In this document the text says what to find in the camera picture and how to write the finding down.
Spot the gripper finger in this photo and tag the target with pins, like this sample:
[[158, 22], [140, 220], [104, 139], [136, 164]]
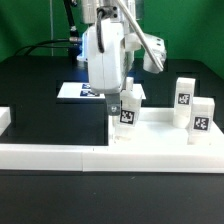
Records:
[[113, 104]]

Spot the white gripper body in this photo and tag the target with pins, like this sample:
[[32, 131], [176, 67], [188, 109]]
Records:
[[107, 71]]

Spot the white square table top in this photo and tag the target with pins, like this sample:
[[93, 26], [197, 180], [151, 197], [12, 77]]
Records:
[[155, 134]]

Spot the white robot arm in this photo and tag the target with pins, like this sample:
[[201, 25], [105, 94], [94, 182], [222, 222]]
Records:
[[95, 11]]

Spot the white marker sheet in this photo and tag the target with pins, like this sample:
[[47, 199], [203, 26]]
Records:
[[78, 90]]

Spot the white U-shaped fence wall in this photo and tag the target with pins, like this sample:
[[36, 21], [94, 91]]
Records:
[[101, 159]]

